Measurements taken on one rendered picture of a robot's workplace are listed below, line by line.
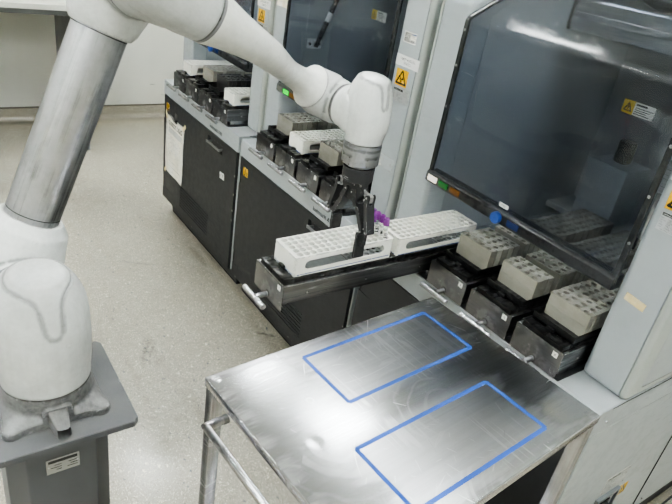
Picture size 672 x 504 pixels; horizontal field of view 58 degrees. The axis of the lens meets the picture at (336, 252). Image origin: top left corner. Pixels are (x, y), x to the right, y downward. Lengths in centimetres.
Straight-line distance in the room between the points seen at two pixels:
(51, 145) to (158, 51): 379
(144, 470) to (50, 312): 105
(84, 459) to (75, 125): 62
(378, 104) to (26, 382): 88
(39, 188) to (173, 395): 123
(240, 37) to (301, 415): 66
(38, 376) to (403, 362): 66
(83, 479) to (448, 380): 73
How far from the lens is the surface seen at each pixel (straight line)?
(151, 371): 241
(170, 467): 208
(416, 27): 181
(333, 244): 152
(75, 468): 132
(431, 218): 177
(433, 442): 110
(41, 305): 111
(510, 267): 159
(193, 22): 107
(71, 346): 115
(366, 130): 139
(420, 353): 128
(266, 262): 149
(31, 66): 478
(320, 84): 145
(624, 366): 149
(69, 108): 121
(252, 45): 115
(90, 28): 119
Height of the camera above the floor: 156
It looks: 28 degrees down
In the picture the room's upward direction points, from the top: 10 degrees clockwise
